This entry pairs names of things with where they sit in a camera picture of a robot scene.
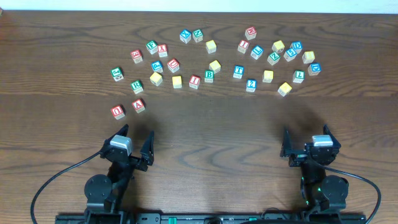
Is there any red I block near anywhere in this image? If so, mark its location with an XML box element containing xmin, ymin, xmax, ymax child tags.
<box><xmin>188</xmin><ymin>75</ymin><xmax>201</xmax><ymax>90</ymax></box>

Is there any green Z block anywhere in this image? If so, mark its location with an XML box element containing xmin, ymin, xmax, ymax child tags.
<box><xmin>267</xmin><ymin>52</ymin><xmax>280</xmax><ymax>65</ymax></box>

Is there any yellow o block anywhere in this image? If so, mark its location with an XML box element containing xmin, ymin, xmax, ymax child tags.
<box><xmin>262</xmin><ymin>70</ymin><xmax>274</xmax><ymax>83</ymax></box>
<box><xmin>172</xmin><ymin>76</ymin><xmax>182</xmax><ymax>89</ymax></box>

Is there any blue d block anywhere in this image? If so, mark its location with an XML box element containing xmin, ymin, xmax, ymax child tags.
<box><xmin>308</xmin><ymin>63</ymin><xmax>322</xmax><ymax>76</ymax></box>
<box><xmin>290</xmin><ymin>41</ymin><xmax>303</xmax><ymax>54</ymax></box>

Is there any blue L block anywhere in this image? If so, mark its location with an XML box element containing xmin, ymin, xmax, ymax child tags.
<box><xmin>251</xmin><ymin>45</ymin><xmax>264</xmax><ymax>60</ymax></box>

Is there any red U block near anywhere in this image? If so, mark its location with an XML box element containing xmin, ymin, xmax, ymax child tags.
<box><xmin>111</xmin><ymin>105</ymin><xmax>125</xmax><ymax>119</ymax></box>

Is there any blue D block far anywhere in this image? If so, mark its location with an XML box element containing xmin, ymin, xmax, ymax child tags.
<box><xmin>290</xmin><ymin>41</ymin><xmax>303</xmax><ymax>54</ymax></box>

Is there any blue P block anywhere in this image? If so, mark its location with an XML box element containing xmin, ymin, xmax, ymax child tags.
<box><xmin>151</xmin><ymin>60</ymin><xmax>163</xmax><ymax>73</ymax></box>

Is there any yellow block far right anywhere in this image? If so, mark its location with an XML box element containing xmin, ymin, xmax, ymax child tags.
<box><xmin>272</xmin><ymin>40</ymin><xmax>285</xmax><ymax>54</ymax></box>

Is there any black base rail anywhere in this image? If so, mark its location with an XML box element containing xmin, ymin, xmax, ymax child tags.
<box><xmin>55</xmin><ymin>211</ymin><xmax>366</xmax><ymax>224</ymax></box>

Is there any green 7 block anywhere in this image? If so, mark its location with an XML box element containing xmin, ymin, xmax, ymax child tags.
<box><xmin>292</xmin><ymin>70</ymin><xmax>305</xmax><ymax>83</ymax></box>

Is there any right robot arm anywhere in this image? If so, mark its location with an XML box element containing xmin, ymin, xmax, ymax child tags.
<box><xmin>280</xmin><ymin>125</ymin><xmax>349</xmax><ymax>223</ymax></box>

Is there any red i block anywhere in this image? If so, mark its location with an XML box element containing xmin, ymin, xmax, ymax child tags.
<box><xmin>188</xmin><ymin>75</ymin><xmax>201</xmax><ymax>90</ymax></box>
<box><xmin>238</xmin><ymin>40</ymin><xmax>249</xmax><ymax>54</ymax></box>

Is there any red A block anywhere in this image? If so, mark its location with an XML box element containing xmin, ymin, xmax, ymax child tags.
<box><xmin>132</xmin><ymin>99</ymin><xmax>146</xmax><ymax>113</ymax></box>

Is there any blue 2 block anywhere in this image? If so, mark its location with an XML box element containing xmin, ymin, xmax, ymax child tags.
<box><xmin>246</xmin><ymin>79</ymin><xmax>257</xmax><ymax>93</ymax></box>

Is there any blue D block right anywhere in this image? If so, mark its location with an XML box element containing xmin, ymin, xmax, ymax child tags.
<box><xmin>308</xmin><ymin>63</ymin><xmax>322</xmax><ymax>76</ymax></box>

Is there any red G block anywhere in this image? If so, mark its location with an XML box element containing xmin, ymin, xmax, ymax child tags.
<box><xmin>131</xmin><ymin>50</ymin><xmax>143</xmax><ymax>63</ymax></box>

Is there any blue X block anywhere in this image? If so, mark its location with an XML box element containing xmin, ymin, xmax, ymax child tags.
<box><xmin>179</xmin><ymin>29</ymin><xmax>192</xmax><ymax>44</ymax></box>

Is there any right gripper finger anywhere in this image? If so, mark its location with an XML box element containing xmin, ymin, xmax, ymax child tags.
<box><xmin>323</xmin><ymin>124</ymin><xmax>338</xmax><ymax>145</ymax></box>
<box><xmin>280</xmin><ymin>128</ymin><xmax>292</xmax><ymax>157</ymax></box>

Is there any green F block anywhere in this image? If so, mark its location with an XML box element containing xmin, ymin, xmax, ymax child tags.
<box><xmin>146</xmin><ymin>40</ymin><xmax>158</xmax><ymax>55</ymax></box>

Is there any red Y block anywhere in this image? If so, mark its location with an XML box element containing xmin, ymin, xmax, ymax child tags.
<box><xmin>157</xmin><ymin>44</ymin><xmax>168</xmax><ymax>57</ymax></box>

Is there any blue T block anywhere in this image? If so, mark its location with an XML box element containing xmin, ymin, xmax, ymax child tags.
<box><xmin>233</xmin><ymin>65</ymin><xmax>244</xmax><ymax>79</ymax></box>

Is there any green B block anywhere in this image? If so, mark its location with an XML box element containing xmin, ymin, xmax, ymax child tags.
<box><xmin>204</xmin><ymin>70</ymin><xmax>214</xmax><ymax>83</ymax></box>

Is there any yellow K block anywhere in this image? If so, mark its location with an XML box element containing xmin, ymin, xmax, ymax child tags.
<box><xmin>277</xmin><ymin>82</ymin><xmax>292</xmax><ymax>97</ymax></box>

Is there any green J block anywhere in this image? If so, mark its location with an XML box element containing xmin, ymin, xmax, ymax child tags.
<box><xmin>111</xmin><ymin>67</ymin><xmax>124</xmax><ymax>82</ymax></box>

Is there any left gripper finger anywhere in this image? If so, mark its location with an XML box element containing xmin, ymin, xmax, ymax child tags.
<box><xmin>140</xmin><ymin>131</ymin><xmax>154</xmax><ymax>166</ymax></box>
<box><xmin>116</xmin><ymin>124</ymin><xmax>129</xmax><ymax>137</ymax></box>

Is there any red u block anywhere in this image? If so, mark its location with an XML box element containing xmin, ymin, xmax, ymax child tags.
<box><xmin>167</xmin><ymin>58</ymin><xmax>180</xmax><ymax>73</ymax></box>
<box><xmin>111</xmin><ymin>105</ymin><xmax>125</xmax><ymax>119</ymax></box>

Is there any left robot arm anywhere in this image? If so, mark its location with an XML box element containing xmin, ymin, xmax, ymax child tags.
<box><xmin>84</xmin><ymin>124</ymin><xmax>154</xmax><ymax>223</ymax></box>

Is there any yellow block left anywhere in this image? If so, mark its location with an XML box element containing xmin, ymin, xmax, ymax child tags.
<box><xmin>150</xmin><ymin>72</ymin><xmax>163</xmax><ymax>86</ymax></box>

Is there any green R block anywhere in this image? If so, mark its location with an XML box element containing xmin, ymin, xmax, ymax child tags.
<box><xmin>131</xmin><ymin>80</ymin><xmax>144</xmax><ymax>94</ymax></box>

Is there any red U block far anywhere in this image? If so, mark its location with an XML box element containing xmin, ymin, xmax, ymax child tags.
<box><xmin>167</xmin><ymin>58</ymin><xmax>180</xmax><ymax>73</ymax></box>

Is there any red I block far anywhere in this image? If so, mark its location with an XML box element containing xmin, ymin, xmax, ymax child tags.
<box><xmin>238</xmin><ymin>40</ymin><xmax>249</xmax><ymax>54</ymax></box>

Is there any blue 5 block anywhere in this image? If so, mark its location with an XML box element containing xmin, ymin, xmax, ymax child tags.
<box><xmin>284</xmin><ymin>48</ymin><xmax>297</xmax><ymax>62</ymax></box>

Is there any yellow 8 block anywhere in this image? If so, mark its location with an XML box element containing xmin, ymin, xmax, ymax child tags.
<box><xmin>302</xmin><ymin>51</ymin><xmax>315</xmax><ymax>64</ymax></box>

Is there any yellow block centre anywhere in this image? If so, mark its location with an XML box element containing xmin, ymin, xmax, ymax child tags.
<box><xmin>209</xmin><ymin>60</ymin><xmax>221</xmax><ymax>73</ymax></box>

